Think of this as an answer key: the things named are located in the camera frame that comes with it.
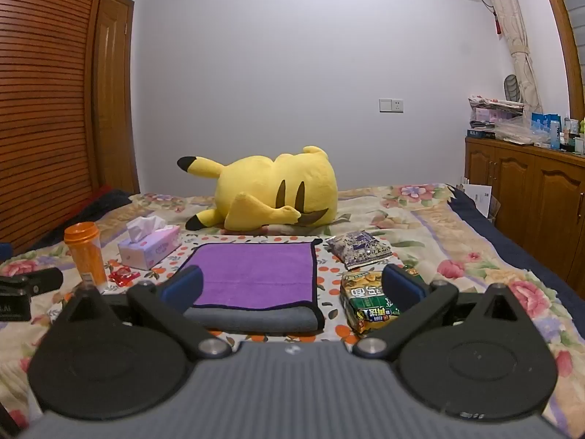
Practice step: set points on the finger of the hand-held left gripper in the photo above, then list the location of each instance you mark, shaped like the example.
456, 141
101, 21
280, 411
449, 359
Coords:
39, 280

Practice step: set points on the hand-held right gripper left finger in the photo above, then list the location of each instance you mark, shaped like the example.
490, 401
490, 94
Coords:
183, 287

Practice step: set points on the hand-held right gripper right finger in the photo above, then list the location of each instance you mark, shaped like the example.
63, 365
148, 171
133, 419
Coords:
402, 289

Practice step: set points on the purple towel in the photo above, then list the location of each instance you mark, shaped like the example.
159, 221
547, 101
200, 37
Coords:
258, 269

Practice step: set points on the grey towel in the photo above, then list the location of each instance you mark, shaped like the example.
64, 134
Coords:
260, 320

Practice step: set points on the green and yellow snack packet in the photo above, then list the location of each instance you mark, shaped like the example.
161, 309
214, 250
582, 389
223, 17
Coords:
365, 302

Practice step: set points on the pink tissue box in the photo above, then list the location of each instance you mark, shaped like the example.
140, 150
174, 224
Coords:
151, 249

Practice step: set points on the orange plastic bottle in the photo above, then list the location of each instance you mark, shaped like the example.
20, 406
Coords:
89, 260

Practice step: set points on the purple and white snack packet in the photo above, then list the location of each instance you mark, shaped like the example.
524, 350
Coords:
359, 249

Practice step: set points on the red candy packet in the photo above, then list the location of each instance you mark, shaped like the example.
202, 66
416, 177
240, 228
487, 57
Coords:
122, 276

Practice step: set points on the dark blanket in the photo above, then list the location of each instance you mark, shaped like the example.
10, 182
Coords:
98, 206

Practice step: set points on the white cardboard box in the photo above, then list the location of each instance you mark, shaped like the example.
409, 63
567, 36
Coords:
480, 194

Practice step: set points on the yellow plush toy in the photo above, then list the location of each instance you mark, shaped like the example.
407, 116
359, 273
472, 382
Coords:
256, 183

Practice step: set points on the dark blue bed cover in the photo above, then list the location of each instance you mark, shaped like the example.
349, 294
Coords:
525, 256

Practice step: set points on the wooden cabinet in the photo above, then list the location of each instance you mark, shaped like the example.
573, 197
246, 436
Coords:
516, 183

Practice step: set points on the louvred wooden wardrobe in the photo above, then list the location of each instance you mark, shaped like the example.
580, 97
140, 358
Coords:
41, 100

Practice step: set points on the wooden door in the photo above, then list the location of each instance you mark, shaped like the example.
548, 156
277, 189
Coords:
112, 100

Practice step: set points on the clear plastic bag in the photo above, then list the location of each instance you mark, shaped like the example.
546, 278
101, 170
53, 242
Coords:
521, 129

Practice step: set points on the clutter on cabinet top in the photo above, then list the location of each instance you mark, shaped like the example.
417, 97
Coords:
493, 109

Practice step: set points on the blue box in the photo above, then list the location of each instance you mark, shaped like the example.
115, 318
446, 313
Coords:
544, 125

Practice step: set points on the black fan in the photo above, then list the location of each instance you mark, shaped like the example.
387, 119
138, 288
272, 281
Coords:
512, 88

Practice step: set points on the group of small bottles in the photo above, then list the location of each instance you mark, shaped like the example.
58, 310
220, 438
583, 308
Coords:
573, 135

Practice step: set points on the red hanging ornament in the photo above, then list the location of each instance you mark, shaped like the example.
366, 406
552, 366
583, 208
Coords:
497, 23

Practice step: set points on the patterned cream curtain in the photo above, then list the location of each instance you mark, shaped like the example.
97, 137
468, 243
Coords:
507, 18

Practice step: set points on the white wall switch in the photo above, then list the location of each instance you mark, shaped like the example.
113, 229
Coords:
391, 105

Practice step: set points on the wooden window frame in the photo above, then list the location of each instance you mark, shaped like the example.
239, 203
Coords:
564, 41

